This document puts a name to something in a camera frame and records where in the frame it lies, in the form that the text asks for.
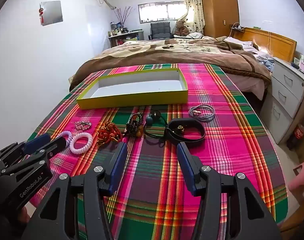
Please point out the white pillow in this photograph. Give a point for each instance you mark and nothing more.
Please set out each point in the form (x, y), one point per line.
(192, 35)

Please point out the grey drawer nightstand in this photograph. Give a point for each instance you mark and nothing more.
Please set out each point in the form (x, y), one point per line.
(284, 87)

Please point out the spotted curtain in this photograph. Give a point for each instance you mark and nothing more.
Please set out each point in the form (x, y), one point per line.
(194, 12)

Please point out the pink plastic stool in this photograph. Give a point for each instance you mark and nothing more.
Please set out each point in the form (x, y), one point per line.
(301, 180)

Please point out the person's left hand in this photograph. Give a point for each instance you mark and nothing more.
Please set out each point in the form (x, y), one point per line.
(23, 215)

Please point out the dark grey chair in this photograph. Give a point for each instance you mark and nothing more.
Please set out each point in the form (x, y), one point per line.
(160, 31)

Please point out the pink green plaid blanket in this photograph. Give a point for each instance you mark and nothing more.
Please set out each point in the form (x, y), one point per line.
(229, 155)

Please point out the clutter on nightstand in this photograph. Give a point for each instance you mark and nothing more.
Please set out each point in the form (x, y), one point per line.
(303, 65)

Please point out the silver wall panel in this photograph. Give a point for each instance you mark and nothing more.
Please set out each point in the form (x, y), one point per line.
(52, 13)

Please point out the yellow cardboard box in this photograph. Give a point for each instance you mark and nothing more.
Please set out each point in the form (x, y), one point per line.
(132, 101)

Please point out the white bedding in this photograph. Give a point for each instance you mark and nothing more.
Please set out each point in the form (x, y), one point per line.
(242, 43)

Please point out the cola bottle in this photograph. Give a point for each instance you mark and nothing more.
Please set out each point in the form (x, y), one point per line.
(298, 132)

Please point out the brown beige blanket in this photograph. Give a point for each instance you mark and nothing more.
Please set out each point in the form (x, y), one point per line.
(167, 55)

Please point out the red tassel ornament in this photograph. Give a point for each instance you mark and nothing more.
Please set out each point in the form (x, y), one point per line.
(41, 15)

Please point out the brown teddy bear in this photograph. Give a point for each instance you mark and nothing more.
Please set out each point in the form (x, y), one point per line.
(180, 28)

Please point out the window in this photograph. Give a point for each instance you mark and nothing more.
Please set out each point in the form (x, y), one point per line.
(162, 11)

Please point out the black wristband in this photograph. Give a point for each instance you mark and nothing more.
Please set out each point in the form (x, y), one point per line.
(197, 133)

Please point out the cluttered side table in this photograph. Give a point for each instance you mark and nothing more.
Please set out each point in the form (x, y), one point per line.
(127, 38)

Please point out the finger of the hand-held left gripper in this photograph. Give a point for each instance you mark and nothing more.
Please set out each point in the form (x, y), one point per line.
(37, 143)
(54, 146)

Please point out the wooden headboard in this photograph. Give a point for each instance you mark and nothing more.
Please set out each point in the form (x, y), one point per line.
(279, 45)

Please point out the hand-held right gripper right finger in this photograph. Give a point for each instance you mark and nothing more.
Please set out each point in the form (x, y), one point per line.
(185, 167)

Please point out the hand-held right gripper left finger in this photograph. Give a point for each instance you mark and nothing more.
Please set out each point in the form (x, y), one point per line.
(118, 166)

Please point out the group of bottles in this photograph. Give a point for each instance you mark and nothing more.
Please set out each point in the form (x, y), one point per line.
(117, 30)

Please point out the blue crumpled clothes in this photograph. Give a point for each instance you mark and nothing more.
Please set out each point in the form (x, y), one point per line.
(266, 61)

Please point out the power strip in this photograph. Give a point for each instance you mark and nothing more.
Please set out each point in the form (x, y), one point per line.
(237, 27)

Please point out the wooden wardrobe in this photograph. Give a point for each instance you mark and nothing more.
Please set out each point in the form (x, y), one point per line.
(219, 10)

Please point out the dried flower branches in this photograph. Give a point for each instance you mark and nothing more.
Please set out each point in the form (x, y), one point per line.
(123, 16)

